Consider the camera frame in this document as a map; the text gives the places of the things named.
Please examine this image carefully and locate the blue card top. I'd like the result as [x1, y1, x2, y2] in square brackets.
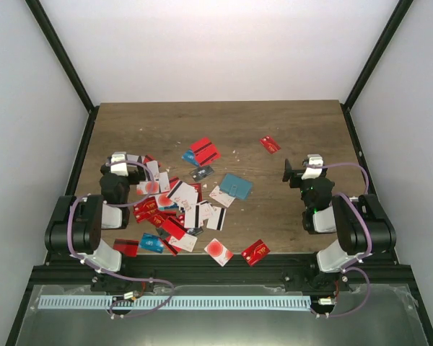
[182, 149, 199, 167]

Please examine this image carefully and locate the white card bottom centre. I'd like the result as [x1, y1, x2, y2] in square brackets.
[168, 234, 198, 252]

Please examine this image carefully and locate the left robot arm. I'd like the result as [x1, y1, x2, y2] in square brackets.
[44, 164, 148, 291]

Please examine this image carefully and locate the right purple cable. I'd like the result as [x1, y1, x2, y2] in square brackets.
[312, 161, 373, 320]

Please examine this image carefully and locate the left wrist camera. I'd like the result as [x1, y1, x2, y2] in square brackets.
[108, 151, 128, 177]

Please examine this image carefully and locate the light blue slotted rail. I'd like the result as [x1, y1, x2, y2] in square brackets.
[38, 295, 311, 311]

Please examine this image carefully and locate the red VIP card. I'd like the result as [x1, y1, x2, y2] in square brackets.
[241, 239, 270, 267]

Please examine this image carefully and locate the dark red striped card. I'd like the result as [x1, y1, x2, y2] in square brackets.
[113, 239, 139, 257]

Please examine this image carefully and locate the black aluminium frame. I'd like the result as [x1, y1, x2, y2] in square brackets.
[6, 1, 433, 345]

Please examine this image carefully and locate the white magnetic stripe card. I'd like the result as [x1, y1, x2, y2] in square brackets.
[206, 207, 227, 231]

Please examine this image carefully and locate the large white card pile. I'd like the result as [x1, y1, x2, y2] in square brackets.
[167, 180, 198, 211]

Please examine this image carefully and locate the teal card holder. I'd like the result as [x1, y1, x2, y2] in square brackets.
[219, 174, 253, 200]

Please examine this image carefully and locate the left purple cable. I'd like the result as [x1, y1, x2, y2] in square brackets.
[67, 160, 174, 321]

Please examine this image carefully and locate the white striped card left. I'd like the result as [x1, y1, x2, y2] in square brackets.
[126, 154, 144, 163]

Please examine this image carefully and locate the red card in pile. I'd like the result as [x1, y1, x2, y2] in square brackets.
[161, 217, 186, 240]

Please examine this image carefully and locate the blue card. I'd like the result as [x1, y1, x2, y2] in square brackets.
[139, 233, 165, 254]
[182, 149, 199, 167]

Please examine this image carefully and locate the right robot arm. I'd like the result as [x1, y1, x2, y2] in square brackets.
[282, 154, 396, 290]

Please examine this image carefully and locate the purple cable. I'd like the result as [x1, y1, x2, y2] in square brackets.
[67, 160, 174, 321]
[312, 161, 373, 320]

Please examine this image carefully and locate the blue card bottom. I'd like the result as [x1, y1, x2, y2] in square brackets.
[139, 233, 165, 254]

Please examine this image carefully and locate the red card far right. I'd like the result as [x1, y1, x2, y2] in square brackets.
[259, 136, 281, 154]

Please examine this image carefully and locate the white card red print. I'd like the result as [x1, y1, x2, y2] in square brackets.
[209, 186, 235, 208]

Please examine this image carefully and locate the red magnetic stripe card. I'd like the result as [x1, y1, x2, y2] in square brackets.
[190, 137, 221, 167]

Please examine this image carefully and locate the white card red circle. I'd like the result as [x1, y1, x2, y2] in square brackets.
[204, 239, 233, 267]

